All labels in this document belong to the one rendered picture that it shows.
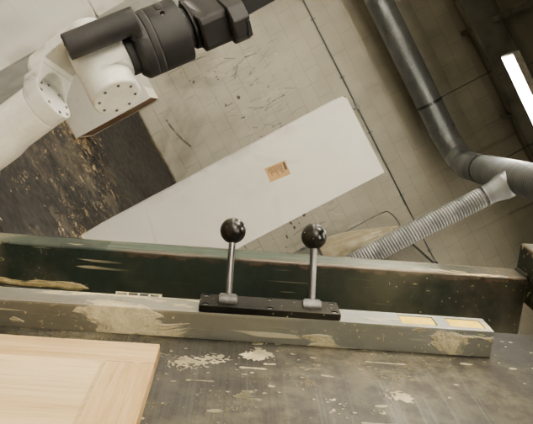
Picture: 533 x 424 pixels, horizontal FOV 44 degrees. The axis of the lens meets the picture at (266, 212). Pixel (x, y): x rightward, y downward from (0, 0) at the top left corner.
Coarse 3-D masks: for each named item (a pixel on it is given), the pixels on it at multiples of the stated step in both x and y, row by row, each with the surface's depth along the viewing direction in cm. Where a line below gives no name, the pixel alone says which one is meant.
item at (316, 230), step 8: (312, 224) 97; (304, 232) 97; (312, 232) 96; (320, 232) 96; (304, 240) 97; (312, 240) 96; (320, 240) 96; (312, 248) 97; (312, 256) 96; (312, 264) 96; (312, 272) 96; (312, 280) 95; (312, 288) 95; (312, 296) 95; (304, 304) 94; (312, 304) 94; (320, 304) 94
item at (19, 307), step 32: (0, 288) 94; (0, 320) 91; (32, 320) 91; (64, 320) 91; (96, 320) 92; (128, 320) 92; (160, 320) 92; (192, 320) 92; (224, 320) 92; (256, 320) 92; (288, 320) 92; (320, 320) 93; (352, 320) 94; (384, 320) 95; (480, 320) 98; (448, 352) 94; (480, 352) 94
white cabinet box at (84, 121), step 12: (72, 84) 555; (144, 84) 597; (72, 96) 556; (84, 96) 556; (144, 96) 555; (156, 96) 593; (72, 108) 557; (84, 108) 557; (132, 108) 558; (72, 120) 559; (84, 120) 559; (96, 120) 559; (108, 120) 559; (120, 120) 602; (84, 132) 560; (96, 132) 601
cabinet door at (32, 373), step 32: (0, 352) 79; (32, 352) 80; (64, 352) 81; (96, 352) 81; (128, 352) 82; (0, 384) 73; (32, 384) 73; (64, 384) 74; (96, 384) 74; (128, 384) 74; (0, 416) 66; (32, 416) 67; (64, 416) 67; (96, 416) 67; (128, 416) 68
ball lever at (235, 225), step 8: (224, 224) 96; (232, 224) 96; (240, 224) 96; (224, 232) 96; (232, 232) 95; (240, 232) 96; (224, 240) 97; (232, 240) 96; (240, 240) 97; (232, 248) 96; (232, 256) 96; (232, 264) 95; (232, 272) 95; (232, 280) 95; (224, 296) 93; (232, 296) 93
